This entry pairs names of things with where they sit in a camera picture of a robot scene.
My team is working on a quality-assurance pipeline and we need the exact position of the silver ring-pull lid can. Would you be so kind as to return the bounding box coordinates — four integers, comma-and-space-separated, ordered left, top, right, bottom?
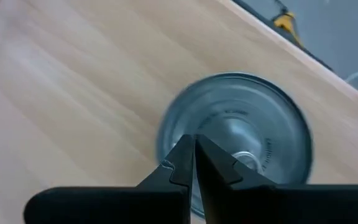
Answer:
155, 72, 314, 220

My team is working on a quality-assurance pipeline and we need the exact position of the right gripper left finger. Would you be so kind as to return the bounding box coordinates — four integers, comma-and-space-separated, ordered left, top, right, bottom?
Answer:
23, 133, 196, 224

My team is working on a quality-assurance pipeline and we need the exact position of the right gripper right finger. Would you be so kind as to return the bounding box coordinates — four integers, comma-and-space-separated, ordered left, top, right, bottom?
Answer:
194, 134, 358, 224

